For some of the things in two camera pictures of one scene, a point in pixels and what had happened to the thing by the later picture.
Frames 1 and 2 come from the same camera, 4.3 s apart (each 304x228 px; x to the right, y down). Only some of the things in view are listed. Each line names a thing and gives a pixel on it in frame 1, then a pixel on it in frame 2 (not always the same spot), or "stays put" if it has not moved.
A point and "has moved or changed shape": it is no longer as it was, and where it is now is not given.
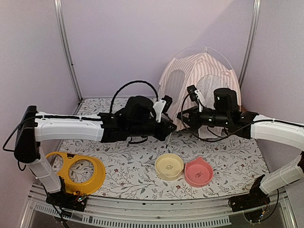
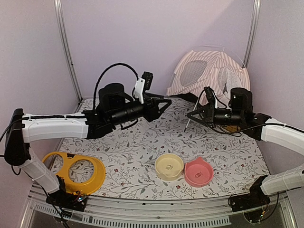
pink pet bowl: x=198 y=173 stays put
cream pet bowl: x=169 y=166 stays put
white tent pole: x=215 y=49 → x=191 y=52
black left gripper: x=165 y=130 → x=155 y=113
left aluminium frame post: x=59 y=14 stays put
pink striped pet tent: x=206 y=71 has moved or changed shape
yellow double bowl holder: x=81 y=188 stays put
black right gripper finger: x=185 y=117 → x=199 y=116
